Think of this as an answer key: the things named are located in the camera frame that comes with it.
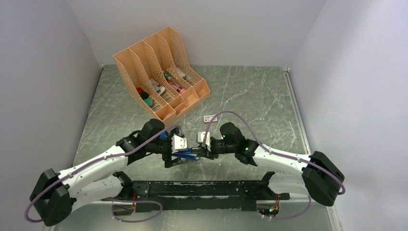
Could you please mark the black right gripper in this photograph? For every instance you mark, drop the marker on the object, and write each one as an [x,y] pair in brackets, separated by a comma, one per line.
[204,152]

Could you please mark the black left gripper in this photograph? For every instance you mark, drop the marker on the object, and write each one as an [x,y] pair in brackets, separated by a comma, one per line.
[167,157]

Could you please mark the blue metal stapler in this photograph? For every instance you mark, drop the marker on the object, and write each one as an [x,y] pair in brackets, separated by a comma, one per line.
[183,154]

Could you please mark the small staple box sleeve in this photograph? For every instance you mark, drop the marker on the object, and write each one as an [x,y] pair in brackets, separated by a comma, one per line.
[209,118]

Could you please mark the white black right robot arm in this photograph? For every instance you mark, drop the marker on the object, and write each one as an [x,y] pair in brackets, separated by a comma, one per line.
[314,175]

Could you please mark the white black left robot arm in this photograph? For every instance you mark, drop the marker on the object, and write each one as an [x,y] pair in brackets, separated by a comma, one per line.
[57,194]

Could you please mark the grey white stapler remover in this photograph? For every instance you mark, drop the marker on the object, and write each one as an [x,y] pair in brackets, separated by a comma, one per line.
[157,87]

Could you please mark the green round item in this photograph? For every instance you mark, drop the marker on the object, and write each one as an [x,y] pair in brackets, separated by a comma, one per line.
[149,102]

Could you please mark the pink marker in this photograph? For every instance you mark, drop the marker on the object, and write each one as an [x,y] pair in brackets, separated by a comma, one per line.
[177,87]

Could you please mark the black round item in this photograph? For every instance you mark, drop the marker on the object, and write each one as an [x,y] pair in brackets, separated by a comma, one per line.
[144,95]

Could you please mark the grey white item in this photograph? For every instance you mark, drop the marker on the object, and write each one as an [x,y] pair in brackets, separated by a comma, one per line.
[183,75]

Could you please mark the green capped marker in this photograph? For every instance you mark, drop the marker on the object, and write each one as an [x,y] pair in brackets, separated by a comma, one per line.
[167,76]

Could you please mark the orange plastic file organizer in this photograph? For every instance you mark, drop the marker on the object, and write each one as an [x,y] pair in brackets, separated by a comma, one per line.
[150,58]

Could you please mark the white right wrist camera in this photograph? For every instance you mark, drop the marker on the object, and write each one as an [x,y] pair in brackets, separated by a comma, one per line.
[204,140]

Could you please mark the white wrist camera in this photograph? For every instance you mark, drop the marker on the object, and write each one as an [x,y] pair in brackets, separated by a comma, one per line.
[179,144]
[204,140]

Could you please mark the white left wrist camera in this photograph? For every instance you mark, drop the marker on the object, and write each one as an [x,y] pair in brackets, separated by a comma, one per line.
[179,144]

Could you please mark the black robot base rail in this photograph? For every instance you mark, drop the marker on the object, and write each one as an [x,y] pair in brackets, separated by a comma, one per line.
[192,195]

